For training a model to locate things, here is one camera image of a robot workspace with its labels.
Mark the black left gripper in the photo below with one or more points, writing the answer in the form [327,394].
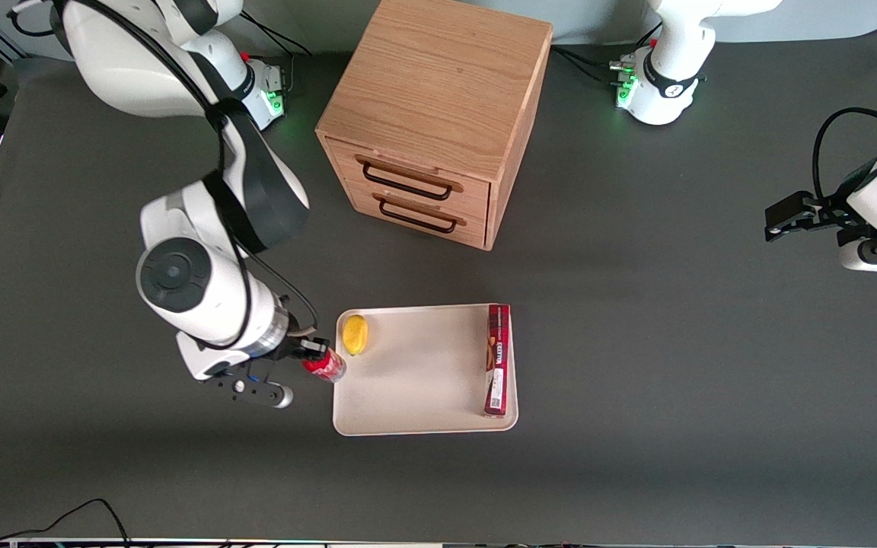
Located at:
[831,210]

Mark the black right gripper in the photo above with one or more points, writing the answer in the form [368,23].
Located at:
[293,349]

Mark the red coke bottle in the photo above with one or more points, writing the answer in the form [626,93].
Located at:
[326,367]

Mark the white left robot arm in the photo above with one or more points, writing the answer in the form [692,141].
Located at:
[674,46]

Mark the beige plastic tray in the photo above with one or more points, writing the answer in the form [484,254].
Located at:
[419,380]

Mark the yellow lemon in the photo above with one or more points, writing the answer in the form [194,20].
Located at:
[355,335]

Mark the red cookie box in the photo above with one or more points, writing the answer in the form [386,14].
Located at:
[498,361]

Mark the wooden drawer cabinet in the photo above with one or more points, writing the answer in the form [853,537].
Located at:
[438,84]

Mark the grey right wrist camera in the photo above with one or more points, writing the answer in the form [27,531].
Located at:
[252,390]

